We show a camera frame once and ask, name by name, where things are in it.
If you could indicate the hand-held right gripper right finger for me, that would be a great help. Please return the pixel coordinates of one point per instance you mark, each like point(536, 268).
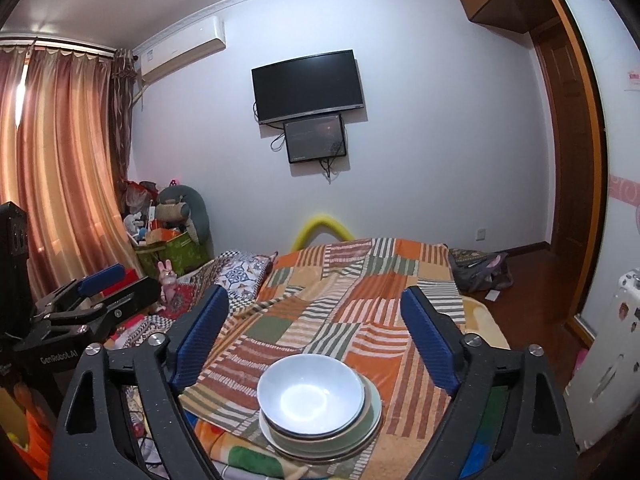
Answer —
point(430, 340)

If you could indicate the yellow foam tube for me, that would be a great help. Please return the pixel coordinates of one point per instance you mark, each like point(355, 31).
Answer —
point(322, 222)

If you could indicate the white suitcase with stickers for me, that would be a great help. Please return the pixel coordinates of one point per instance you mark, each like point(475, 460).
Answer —
point(610, 360)

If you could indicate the pink rabbit toy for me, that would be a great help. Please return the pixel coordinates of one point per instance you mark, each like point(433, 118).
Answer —
point(167, 275)

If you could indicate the colourful fleece blanket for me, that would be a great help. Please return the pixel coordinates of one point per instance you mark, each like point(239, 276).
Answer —
point(240, 460)

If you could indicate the brown curtain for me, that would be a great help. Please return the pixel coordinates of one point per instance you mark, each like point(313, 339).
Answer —
point(122, 125)

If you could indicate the pink plastic object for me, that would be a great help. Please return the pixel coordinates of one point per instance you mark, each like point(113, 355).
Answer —
point(581, 361)

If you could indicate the pink label sticker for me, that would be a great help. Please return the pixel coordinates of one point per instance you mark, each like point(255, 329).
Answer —
point(634, 80)

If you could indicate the orange striped curtain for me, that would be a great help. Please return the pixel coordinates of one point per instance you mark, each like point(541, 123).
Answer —
point(65, 175)

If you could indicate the brown wooden door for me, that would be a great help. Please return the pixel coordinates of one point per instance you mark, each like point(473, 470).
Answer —
point(570, 150)

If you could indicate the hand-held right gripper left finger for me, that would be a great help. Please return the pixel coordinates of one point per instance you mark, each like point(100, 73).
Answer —
point(197, 340)

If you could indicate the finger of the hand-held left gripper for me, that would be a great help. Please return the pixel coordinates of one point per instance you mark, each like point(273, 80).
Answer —
point(135, 300)
point(102, 277)

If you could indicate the green storage bag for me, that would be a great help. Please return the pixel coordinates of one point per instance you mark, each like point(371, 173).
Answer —
point(180, 257)

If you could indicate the orange cloth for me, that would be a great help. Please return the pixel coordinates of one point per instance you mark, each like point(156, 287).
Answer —
point(35, 425)

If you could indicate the white bowl with dark dots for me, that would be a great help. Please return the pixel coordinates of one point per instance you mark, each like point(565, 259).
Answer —
point(310, 390)

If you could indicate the grey backpack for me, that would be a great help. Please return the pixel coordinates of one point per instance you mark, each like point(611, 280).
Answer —
point(477, 267)

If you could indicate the striped patchwork blanket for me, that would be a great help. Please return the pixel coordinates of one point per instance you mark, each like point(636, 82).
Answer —
point(360, 300)

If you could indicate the mint green plate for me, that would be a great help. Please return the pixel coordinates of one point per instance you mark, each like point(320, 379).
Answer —
point(373, 410)

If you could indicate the small black monitor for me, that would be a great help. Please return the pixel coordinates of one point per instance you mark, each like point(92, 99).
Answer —
point(315, 139)

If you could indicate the white air conditioner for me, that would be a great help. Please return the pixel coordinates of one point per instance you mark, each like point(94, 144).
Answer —
point(180, 49)

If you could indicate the small white plush toy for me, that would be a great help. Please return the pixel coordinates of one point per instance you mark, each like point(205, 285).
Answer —
point(132, 225)

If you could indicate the grey plush toy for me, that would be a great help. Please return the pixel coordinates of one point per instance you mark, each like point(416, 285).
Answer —
point(182, 210)

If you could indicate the blue patterned quilt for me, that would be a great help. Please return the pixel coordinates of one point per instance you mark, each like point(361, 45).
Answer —
point(240, 272)

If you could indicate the white wall outlet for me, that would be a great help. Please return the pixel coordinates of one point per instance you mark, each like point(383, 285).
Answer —
point(479, 234)

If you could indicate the white paper sheet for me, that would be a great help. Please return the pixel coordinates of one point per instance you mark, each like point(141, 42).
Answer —
point(492, 295)

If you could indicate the white curtain rail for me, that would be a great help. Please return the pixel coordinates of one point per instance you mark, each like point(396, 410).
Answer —
point(60, 42)

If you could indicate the black wall television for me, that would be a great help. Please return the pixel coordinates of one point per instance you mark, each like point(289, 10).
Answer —
point(306, 87)

